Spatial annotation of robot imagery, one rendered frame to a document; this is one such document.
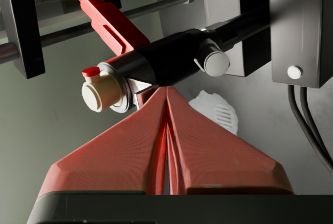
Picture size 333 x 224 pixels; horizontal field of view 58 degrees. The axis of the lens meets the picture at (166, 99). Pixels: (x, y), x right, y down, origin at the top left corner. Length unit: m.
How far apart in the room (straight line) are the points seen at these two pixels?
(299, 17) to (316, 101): 0.21
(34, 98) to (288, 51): 0.33
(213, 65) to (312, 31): 0.09
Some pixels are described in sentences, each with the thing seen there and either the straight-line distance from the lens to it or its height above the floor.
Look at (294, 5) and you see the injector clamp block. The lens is 0.23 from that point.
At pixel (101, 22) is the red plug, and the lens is 0.19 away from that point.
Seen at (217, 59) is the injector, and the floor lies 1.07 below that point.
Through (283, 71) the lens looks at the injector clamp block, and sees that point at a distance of 0.25.
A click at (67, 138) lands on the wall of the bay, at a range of 0.48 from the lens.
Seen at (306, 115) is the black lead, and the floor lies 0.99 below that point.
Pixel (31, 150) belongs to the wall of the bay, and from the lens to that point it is 0.46.
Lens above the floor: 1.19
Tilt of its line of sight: 36 degrees down
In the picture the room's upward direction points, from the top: 120 degrees counter-clockwise
